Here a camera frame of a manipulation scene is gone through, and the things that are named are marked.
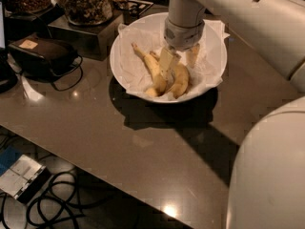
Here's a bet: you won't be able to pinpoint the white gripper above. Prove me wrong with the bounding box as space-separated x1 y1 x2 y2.
159 18 205 80

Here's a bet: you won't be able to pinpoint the dark base under cereal jar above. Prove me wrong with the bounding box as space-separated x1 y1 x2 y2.
5 5 64 41

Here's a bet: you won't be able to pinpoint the yellow banana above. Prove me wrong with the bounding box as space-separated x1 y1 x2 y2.
149 51 191 99
132 43 167 97

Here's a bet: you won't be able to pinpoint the black tray in background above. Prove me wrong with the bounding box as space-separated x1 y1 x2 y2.
113 0 153 18

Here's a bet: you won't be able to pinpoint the blue object on floor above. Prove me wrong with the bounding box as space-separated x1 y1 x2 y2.
0 146 22 176

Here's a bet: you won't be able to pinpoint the glass jar of granola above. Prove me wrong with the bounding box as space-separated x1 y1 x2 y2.
59 0 113 26

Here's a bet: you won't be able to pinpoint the white box on floor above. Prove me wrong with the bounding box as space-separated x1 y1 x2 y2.
0 155 51 204

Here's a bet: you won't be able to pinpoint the black cable on table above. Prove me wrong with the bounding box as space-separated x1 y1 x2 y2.
47 54 85 93

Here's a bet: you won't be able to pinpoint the black monitor stand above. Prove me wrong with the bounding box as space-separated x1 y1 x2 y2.
0 0 18 94

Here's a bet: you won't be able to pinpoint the black handheld device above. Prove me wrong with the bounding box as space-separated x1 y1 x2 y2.
9 34 79 82

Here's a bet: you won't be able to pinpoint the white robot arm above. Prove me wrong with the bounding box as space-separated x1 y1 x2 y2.
165 0 305 229

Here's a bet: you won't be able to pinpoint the dark metal scale base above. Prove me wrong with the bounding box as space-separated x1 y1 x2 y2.
49 10 124 61

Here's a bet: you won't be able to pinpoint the black cables on floor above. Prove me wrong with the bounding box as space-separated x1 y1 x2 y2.
0 165 109 229

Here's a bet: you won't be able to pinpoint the white round bowl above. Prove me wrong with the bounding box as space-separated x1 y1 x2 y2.
109 11 228 104

